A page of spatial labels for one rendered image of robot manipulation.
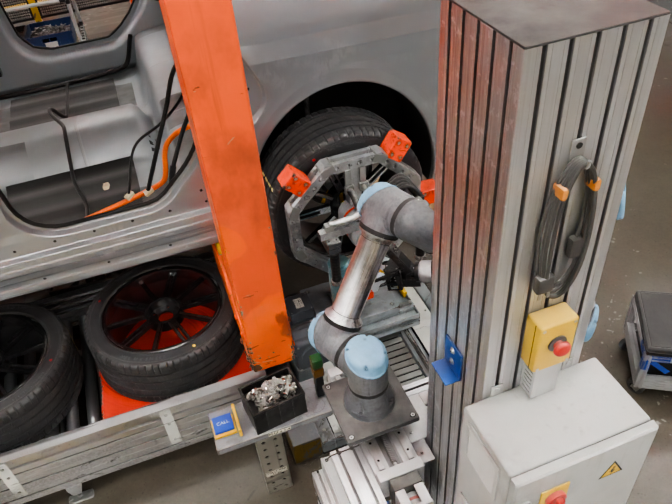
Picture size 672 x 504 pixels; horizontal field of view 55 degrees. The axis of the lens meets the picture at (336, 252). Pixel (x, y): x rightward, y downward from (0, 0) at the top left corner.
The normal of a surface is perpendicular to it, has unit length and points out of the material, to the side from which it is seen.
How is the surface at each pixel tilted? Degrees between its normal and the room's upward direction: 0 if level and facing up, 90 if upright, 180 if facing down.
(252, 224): 90
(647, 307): 0
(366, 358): 7
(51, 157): 55
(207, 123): 90
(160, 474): 0
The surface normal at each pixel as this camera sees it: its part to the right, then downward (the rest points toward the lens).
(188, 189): 0.35, 0.60
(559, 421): -0.07, -0.75
